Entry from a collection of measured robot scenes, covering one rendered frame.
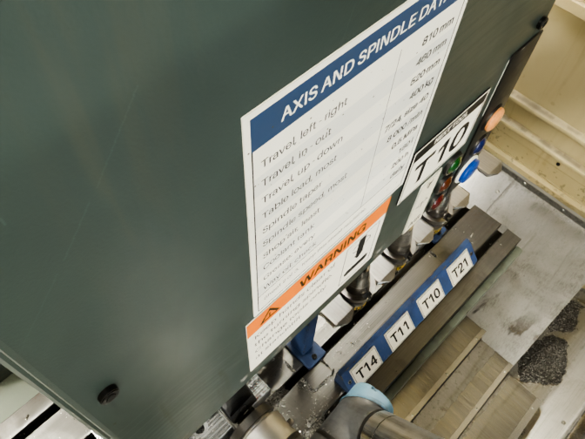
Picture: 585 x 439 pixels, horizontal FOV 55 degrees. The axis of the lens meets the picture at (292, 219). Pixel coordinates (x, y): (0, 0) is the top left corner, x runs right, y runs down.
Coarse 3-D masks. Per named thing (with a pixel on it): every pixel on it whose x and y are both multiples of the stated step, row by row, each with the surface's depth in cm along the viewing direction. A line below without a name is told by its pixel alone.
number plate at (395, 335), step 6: (402, 318) 121; (408, 318) 122; (396, 324) 120; (402, 324) 121; (408, 324) 122; (390, 330) 119; (396, 330) 120; (402, 330) 121; (408, 330) 122; (390, 336) 119; (396, 336) 120; (402, 336) 121; (390, 342) 120; (396, 342) 121
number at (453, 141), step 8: (472, 120) 48; (456, 128) 45; (464, 128) 47; (448, 136) 45; (456, 136) 47; (464, 136) 49; (440, 144) 45; (448, 144) 47; (456, 144) 49; (440, 152) 47; (448, 152) 49; (440, 160) 49; (432, 168) 48
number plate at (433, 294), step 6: (438, 282) 126; (432, 288) 125; (438, 288) 126; (426, 294) 124; (432, 294) 125; (438, 294) 126; (444, 294) 128; (420, 300) 123; (426, 300) 124; (432, 300) 125; (438, 300) 127; (420, 306) 123; (426, 306) 124; (432, 306) 126; (420, 312) 124; (426, 312) 125
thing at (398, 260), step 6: (414, 240) 99; (414, 246) 99; (384, 252) 98; (390, 252) 98; (408, 252) 98; (390, 258) 98; (396, 258) 98; (402, 258) 98; (408, 258) 100; (396, 264) 99; (402, 264) 99
